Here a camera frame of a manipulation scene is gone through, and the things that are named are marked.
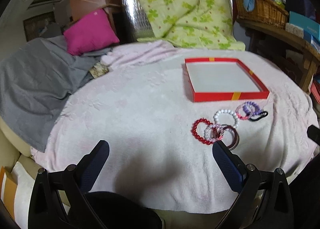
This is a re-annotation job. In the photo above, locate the blue cardboard box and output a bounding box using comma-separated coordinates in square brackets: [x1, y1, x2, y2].
[289, 11, 320, 41]

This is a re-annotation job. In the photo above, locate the silver foil insulation panel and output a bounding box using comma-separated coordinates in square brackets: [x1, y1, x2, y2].
[121, 0, 154, 42]

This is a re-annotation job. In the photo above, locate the black hair tie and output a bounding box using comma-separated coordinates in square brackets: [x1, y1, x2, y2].
[248, 110, 269, 122]

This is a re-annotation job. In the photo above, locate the white patterned box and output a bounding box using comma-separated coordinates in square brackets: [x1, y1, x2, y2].
[285, 23, 304, 38]

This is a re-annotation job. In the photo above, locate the small patterned cloth pouch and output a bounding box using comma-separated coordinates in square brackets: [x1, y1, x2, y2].
[89, 63, 109, 79]

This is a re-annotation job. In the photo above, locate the purple bead bracelet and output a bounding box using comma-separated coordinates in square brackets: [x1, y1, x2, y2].
[241, 101, 259, 116]

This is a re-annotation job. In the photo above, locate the red shallow box tray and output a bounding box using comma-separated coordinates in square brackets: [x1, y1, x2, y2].
[184, 57, 270, 102]

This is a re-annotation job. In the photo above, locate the wooden side table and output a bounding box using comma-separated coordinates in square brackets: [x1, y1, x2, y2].
[237, 18, 319, 93]

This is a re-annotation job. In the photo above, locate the wicker basket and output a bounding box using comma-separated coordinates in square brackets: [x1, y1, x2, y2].
[235, 0, 289, 29]

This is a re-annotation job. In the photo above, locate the grey bed sheet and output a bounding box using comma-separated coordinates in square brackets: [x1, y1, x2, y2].
[1, 36, 112, 152]

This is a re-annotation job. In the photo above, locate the dark red bangle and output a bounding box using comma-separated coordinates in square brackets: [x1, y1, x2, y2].
[213, 124, 235, 148]

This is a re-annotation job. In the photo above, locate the silver metal bangle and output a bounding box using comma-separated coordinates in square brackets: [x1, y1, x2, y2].
[228, 127, 240, 150]

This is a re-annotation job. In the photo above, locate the pink white bead bracelet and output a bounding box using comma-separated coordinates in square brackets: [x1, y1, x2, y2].
[203, 123, 225, 141]

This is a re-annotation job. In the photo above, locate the magenta pillow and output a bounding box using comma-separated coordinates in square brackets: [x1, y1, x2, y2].
[63, 9, 119, 56]

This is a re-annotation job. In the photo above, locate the green clover quilt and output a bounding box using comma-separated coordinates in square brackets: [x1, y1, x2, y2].
[138, 0, 245, 50]

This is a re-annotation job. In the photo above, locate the pink pearl bracelet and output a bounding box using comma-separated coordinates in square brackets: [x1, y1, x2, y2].
[235, 104, 261, 121]

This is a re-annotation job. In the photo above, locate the pink textured blanket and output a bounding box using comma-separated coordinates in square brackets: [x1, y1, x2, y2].
[31, 49, 318, 213]

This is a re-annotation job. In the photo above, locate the red bead bracelet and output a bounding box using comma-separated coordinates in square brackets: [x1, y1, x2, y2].
[191, 117, 214, 146]

